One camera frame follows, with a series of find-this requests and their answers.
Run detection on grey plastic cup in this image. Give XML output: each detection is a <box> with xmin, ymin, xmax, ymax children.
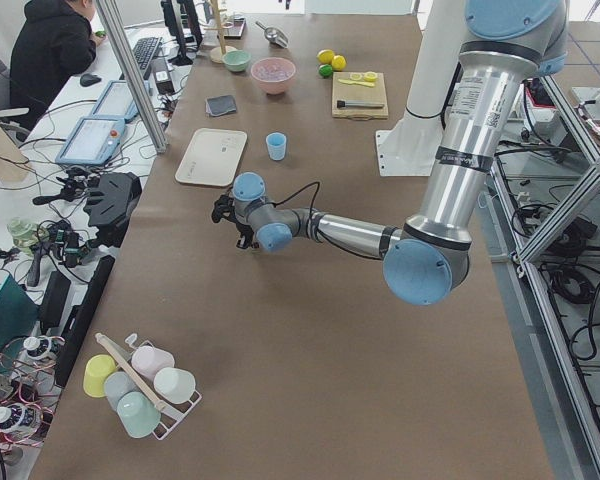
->
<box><xmin>104</xmin><ymin>370</ymin><xmax>137</xmax><ymax>411</ymax></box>

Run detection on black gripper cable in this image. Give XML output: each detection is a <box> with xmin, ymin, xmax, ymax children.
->
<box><xmin>272</xmin><ymin>181</ymin><xmax>386</xmax><ymax>261</ymax></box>

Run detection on wooden cutting board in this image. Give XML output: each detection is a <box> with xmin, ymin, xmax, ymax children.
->
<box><xmin>331</xmin><ymin>72</ymin><xmax>389</xmax><ymax>120</ymax></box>

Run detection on light blue plastic cup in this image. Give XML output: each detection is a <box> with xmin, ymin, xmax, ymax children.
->
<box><xmin>265</xmin><ymin>132</ymin><xmax>287</xmax><ymax>161</ymax></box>

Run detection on yellow plastic cup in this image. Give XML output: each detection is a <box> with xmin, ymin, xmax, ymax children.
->
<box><xmin>83</xmin><ymin>354</ymin><xmax>117</xmax><ymax>398</ymax></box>

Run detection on mint green bowl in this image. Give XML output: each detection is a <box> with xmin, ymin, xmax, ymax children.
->
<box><xmin>222</xmin><ymin>50</ymin><xmax>251</xmax><ymax>73</ymax></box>

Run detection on blue teach pendant near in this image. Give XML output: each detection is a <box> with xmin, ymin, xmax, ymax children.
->
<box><xmin>55</xmin><ymin>115</ymin><xmax>126</xmax><ymax>166</ymax></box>

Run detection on black computer mouse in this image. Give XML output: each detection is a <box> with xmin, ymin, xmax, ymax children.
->
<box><xmin>79</xmin><ymin>73</ymin><xmax>102</xmax><ymax>87</ymax></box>

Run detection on pink bowl of ice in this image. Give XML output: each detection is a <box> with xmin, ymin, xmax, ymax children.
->
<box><xmin>250</xmin><ymin>57</ymin><xmax>296</xmax><ymax>95</ymax></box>

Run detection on yellow plastic knife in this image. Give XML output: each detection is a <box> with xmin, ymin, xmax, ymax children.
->
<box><xmin>337</xmin><ymin>78</ymin><xmax>376</xmax><ymax>88</ymax></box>

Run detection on copper wire bottle rack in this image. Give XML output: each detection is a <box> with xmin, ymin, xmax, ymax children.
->
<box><xmin>0</xmin><ymin>335</ymin><xmax>65</xmax><ymax>448</ymax></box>

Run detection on lemon slice lower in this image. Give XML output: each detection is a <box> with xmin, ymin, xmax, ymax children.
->
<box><xmin>363</xmin><ymin>71</ymin><xmax>378</xmax><ymax>82</ymax></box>

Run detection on yellow lemon near board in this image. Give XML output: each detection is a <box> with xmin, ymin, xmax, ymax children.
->
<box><xmin>330</xmin><ymin>55</ymin><xmax>347</xmax><ymax>71</ymax></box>

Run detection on green lime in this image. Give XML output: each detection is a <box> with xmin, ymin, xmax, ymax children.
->
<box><xmin>318</xmin><ymin>64</ymin><xmax>333</xmax><ymax>78</ymax></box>

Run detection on grey folded cloth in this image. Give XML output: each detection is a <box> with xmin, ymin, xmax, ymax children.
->
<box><xmin>205</xmin><ymin>95</ymin><xmax>237</xmax><ymax>117</ymax></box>

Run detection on steel ice scoop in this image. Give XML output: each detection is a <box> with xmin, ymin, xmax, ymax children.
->
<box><xmin>255</xmin><ymin>20</ymin><xmax>289</xmax><ymax>48</ymax></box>

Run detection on teal plastic cup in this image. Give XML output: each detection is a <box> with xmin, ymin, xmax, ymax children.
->
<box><xmin>116</xmin><ymin>391</ymin><xmax>161</xmax><ymax>438</ymax></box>

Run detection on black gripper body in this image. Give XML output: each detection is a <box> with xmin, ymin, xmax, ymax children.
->
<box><xmin>234</xmin><ymin>220</ymin><xmax>254</xmax><ymax>241</ymax></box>

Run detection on pink plastic cup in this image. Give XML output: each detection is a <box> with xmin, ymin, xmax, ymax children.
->
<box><xmin>131</xmin><ymin>345</ymin><xmax>175</xmax><ymax>381</ymax></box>

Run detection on person in black hoodie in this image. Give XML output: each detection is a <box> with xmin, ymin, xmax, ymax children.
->
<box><xmin>10</xmin><ymin>0</ymin><xmax>103</xmax><ymax>130</ymax></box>

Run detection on blue teach pendant far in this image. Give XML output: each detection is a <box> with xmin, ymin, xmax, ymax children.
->
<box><xmin>91</xmin><ymin>80</ymin><xmax>138</xmax><ymax>123</ymax></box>

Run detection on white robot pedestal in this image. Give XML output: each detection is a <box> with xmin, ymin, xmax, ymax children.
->
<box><xmin>376</xmin><ymin>0</ymin><xmax>467</xmax><ymax>177</ymax></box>

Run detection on cream rabbit tray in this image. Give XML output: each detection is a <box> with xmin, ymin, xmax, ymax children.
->
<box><xmin>175</xmin><ymin>128</ymin><xmax>248</xmax><ymax>187</ymax></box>

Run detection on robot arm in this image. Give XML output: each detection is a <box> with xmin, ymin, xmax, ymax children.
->
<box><xmin>227</xmin><ymin>1</ymin><xmax>568</xmax><ymax>305</ymax></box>

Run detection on black foam bar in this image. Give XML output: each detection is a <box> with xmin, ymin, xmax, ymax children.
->
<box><xmin>54</xmin><ymin>255</ymin><xmax>115</xmax><ymax>388</ymax></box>

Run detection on blue teach pendant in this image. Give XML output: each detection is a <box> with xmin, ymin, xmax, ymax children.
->
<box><xmin>91</xmin><ymin>80</ymin><xmax>138</xmax><ymax>123</ymax></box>
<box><xmin>55</xmin><ymin>115</ymin><xmax>126</xmax><ymax>166</ymax></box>

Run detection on pale green plastic cup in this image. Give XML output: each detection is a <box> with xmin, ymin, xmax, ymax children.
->
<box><xmin>153</xmin><ymin>367</ymin><xmax>196</xmax><ymax>404</ymax></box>

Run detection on wooden glass stand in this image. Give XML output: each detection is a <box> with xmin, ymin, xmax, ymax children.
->
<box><xmin>208</xmin><ymin>0</ymin><xmax>237</xmax><ymax>64</ymax></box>

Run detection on white wire cup rack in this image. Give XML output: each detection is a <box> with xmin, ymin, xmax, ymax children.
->
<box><xmin>124</xmin><ymin>333</ymin><xmax>203</xmax><ymax>440</ymax></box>

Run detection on black keyboard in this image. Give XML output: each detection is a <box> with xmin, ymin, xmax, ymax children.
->
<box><xmin>132</xmin><ymin>37</ymin><xmax>162</xmax><ymax>80</ymax></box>

